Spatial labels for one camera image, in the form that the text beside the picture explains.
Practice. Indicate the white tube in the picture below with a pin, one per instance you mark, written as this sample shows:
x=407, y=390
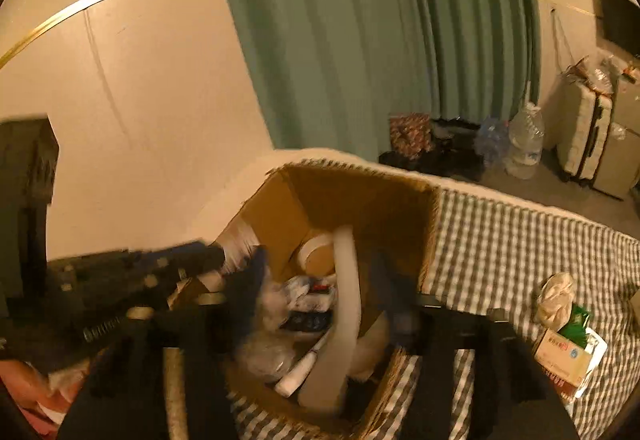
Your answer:
x=300, y=370

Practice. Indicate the floral patterned bag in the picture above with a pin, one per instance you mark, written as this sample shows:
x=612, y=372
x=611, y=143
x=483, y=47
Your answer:
x=410, y=132

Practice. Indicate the white suitcase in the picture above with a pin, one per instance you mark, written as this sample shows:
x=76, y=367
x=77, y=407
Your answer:
x=582, y=135

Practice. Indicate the clear plastic bag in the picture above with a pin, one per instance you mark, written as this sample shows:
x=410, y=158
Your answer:
x=597, y=75

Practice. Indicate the cardboard box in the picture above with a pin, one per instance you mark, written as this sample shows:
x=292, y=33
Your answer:
x=360, y=200

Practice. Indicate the tan and red medicine box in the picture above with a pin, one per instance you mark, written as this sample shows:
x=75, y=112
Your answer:
x=560, y=360

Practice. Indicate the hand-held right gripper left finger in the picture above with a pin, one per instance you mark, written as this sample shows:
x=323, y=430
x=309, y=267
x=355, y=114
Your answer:
x=250, y=280

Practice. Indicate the large clear water jug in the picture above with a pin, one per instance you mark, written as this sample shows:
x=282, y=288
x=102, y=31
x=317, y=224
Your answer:
x=525, y=145

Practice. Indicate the wide green curtain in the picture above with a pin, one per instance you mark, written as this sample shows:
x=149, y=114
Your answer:
x=350, y=30

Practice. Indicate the grey mini fridge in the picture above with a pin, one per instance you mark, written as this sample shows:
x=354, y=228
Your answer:
x=620, y=150

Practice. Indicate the bag of blue bottles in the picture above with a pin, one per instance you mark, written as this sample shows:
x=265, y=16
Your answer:
x=492, y=140

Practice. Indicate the white printed plastic pack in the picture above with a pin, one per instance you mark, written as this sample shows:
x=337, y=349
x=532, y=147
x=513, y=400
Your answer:
x=287, y=295

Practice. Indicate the small white crumpled packet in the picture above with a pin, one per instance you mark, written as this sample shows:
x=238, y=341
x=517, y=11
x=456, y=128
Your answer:
x=555, y=295

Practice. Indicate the green packet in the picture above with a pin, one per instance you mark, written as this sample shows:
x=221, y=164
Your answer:
x=576, y=320

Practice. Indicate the slim white packet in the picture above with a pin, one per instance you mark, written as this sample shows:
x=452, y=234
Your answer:
x=596, y=347

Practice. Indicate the grey checkered blanket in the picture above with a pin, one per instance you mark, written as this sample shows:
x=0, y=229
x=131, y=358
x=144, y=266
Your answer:
x=500, y=245

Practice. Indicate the dark bag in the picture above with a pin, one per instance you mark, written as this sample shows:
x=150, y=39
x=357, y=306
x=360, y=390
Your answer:
x=450, y=160

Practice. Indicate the black wall television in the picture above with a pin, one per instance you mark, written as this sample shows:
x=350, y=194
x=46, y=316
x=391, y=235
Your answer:
x=622, y=20

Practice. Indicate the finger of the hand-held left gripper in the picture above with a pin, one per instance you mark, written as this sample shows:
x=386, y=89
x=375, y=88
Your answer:
x=170, y=256

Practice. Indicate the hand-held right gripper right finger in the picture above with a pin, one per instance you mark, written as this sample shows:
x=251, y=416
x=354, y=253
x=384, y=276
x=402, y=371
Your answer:
x=395, y=305

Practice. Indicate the dark furniture panel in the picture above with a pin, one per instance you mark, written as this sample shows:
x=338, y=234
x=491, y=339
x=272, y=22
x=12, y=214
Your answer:
x=25, y=195

